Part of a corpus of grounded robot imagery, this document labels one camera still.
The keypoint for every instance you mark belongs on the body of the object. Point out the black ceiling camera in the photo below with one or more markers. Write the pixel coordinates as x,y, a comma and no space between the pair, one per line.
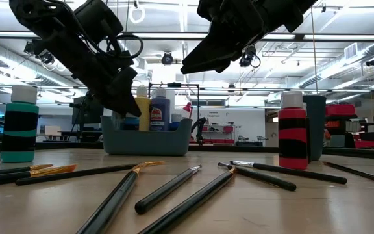
373,61
39,53
167,58

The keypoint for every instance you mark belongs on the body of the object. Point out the dark blue-grey cup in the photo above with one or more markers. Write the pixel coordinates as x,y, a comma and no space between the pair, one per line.
317,130

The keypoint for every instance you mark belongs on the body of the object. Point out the large violet-blue paint bottle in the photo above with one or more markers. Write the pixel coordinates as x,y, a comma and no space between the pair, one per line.
160,113

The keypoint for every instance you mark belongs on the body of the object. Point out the black overhead frame beam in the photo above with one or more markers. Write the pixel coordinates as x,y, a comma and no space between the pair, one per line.
336,36

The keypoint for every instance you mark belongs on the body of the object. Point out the black monitor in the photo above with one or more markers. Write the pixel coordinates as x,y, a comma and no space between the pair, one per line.
83,112

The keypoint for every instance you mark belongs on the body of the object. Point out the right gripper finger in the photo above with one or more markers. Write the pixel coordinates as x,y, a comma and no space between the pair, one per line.
222,48

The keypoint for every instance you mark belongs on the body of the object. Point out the black paintbrush gold ferrule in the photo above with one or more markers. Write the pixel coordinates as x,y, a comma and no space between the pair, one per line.
352,171
76,174
28,175
190,203
11,170

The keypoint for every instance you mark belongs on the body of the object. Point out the small blue paint bottle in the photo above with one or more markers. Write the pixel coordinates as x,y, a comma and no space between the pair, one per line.
176,118

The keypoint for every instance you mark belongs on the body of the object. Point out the red desk lamp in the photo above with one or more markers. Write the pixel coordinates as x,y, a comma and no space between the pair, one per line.
188,107

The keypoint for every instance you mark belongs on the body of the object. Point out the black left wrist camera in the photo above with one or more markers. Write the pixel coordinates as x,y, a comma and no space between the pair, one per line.
99,19

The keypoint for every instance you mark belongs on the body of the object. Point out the small teal paint bottle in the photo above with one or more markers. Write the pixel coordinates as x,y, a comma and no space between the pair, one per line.
19,107

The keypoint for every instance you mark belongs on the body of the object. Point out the grey-blue plastic caddy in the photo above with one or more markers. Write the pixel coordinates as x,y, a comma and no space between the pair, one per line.
146,143

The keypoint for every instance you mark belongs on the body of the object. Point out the large yellow paint bottle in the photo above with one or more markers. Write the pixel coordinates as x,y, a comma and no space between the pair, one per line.
144,113

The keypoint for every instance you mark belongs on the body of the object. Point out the black overhead camera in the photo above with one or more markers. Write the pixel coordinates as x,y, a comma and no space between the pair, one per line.
248,55

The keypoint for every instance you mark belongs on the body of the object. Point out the small red paint bottle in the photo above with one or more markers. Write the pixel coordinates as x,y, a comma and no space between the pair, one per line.
292,136

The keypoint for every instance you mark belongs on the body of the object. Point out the red storage bin shelf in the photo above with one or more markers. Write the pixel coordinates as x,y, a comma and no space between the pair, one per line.
339,110

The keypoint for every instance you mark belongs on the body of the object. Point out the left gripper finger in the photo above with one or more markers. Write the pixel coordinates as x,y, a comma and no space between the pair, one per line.
127,94

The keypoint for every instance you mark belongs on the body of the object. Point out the black aluminium rig frame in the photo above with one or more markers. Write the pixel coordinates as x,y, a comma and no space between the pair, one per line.
239,149

